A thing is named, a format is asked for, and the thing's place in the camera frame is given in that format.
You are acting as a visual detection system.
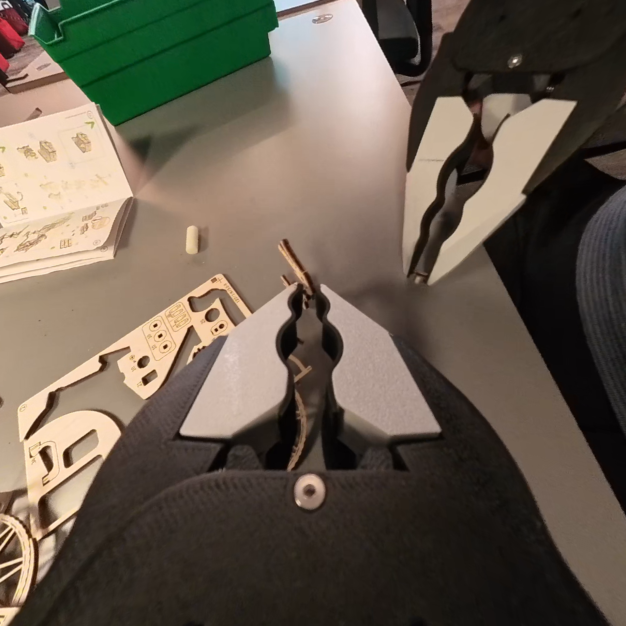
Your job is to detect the green plastic bin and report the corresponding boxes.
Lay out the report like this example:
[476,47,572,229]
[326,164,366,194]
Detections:
[49,19,277,85]
[77,43,274,127]
[28,0,278,55]

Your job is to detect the assembly instruction booklet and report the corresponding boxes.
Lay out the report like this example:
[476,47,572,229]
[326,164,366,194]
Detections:
[0,103,136,285]

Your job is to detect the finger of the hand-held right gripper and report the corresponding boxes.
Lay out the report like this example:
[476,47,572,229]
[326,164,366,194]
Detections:
[413,94,579,286]
[402,95,479,278]

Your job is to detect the red bag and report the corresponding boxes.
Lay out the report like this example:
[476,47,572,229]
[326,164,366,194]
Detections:
[0,14,26,75]

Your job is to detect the person's blue ribbed sweater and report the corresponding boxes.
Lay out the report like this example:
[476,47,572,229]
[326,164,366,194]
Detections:
[576,186,626,443]

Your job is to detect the wooden spoked model assembly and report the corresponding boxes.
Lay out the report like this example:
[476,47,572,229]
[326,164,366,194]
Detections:
[284,293,318,472]

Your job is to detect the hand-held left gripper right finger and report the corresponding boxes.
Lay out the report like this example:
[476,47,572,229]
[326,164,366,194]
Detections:
[314,283,444,442]

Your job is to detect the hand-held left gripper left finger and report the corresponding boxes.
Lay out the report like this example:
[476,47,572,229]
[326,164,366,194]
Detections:
[178,285,305,442]

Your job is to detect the wooden spoked wheel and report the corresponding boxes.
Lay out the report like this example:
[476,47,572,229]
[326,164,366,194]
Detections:
[0,509,41,618]

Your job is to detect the laser-cut wooden parts sheet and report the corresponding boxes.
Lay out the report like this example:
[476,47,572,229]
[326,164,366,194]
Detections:
[17,274,253,540]

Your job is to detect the person's dark trousers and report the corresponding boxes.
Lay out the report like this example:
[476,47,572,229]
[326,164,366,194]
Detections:
[484,147,626,512]

